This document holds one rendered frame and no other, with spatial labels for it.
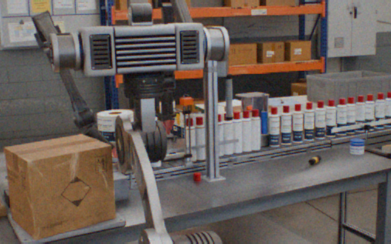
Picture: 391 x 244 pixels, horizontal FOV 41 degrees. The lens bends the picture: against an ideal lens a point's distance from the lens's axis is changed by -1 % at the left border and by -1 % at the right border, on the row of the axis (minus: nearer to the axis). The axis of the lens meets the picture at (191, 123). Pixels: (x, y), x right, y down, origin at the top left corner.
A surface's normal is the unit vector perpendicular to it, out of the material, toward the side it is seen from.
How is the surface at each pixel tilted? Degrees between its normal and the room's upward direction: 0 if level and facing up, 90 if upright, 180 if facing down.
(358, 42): 90
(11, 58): 90
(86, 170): 90
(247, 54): 90
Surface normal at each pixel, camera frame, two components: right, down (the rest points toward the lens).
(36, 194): 0.59, 0.15
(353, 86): 0.38, 0.18
